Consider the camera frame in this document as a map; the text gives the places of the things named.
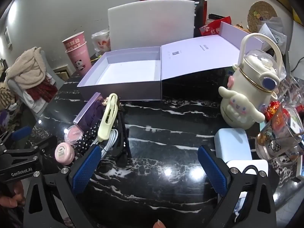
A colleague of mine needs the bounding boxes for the clear pink blush compact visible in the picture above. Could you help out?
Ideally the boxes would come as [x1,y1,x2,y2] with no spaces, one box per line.
[64,123,84,145]

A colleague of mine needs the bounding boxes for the purple eyeshadow box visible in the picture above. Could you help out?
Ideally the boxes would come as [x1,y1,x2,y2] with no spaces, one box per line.
[73,93,108,133]

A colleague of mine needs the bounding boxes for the white charging cable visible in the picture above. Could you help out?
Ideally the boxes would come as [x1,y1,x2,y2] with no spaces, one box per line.
[91,128,119,152]

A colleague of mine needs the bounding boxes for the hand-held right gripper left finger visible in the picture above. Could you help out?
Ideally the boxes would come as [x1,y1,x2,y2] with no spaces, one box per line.
[22,144,105,228]

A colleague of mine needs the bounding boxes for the cream hair claw clip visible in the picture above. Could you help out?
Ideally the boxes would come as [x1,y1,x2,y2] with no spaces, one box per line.
[98,93,119,141]

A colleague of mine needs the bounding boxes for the black hair clip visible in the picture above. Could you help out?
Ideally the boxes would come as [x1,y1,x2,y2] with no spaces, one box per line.
[116,113,133,167]

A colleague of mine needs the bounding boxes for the white wall switch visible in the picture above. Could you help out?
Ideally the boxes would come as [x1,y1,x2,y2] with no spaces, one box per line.
[5,27,13,46]

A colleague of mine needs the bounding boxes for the black polka dot scrunchie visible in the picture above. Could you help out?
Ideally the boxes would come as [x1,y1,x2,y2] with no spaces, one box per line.
[75,121,101,156]

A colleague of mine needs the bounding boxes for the pink paper cup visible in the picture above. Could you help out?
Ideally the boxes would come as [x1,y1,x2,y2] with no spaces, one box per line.
[65,41,93,75]
[62,31,86,51]

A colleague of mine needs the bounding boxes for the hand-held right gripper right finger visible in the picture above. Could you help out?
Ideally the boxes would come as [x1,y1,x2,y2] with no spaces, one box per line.
[198,145,277,228]

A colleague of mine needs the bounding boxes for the light blue case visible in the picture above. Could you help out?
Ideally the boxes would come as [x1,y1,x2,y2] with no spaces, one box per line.
[214,128,253,164]

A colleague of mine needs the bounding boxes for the plastic bag with food container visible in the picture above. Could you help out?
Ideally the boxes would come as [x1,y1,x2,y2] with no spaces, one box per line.
[91,28,111,53]

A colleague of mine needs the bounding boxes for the red snack bag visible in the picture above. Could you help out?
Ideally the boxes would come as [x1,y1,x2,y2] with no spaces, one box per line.
[199,16,232,37]

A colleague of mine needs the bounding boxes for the red foil candy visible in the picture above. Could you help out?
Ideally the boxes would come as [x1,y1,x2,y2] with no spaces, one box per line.
[265,101,282,120]

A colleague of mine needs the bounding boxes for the clear glass cup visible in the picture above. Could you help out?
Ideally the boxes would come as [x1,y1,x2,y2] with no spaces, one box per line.
[280,76,304,114]

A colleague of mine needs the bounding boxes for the pink round tin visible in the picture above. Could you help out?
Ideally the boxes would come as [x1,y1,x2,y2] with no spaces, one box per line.
[55,143,74,165]

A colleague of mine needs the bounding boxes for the white paper packets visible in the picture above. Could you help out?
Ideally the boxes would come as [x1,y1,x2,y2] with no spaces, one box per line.
[258,17,288,50]

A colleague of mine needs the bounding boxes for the person's left hand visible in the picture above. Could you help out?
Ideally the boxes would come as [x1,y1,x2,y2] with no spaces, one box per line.
[0,179,26,208]

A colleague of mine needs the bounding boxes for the round woven mat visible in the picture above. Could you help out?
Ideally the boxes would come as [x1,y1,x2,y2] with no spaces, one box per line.
[247,1,278,30]

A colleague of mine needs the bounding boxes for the lavender gift box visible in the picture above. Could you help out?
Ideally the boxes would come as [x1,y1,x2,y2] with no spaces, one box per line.
[76,21,264,101]

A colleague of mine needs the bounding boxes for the grey padded chair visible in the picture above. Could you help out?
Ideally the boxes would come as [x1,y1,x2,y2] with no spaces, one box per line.
[7,51,65,120]

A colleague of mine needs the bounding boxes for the black power cable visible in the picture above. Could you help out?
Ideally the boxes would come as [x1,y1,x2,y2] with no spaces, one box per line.
[291,57,304,73]

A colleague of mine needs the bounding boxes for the white garment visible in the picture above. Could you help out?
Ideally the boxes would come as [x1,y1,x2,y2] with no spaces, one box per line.
[22,93,48,114]

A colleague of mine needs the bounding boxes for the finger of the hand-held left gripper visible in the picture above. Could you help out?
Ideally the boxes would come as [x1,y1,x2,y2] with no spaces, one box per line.
[0,136,58,164]
[0,126,33,149]

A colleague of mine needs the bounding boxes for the white foam sheet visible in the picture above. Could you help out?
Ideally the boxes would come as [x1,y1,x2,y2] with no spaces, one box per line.
[107,0,196,53]

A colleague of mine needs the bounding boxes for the patterned fuzzy cloth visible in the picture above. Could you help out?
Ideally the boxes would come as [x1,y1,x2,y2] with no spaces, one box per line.
[0,81,16,111]

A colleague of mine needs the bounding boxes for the cartoon print glass mug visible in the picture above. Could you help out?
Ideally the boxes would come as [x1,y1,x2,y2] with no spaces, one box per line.
[255,102,304,164]

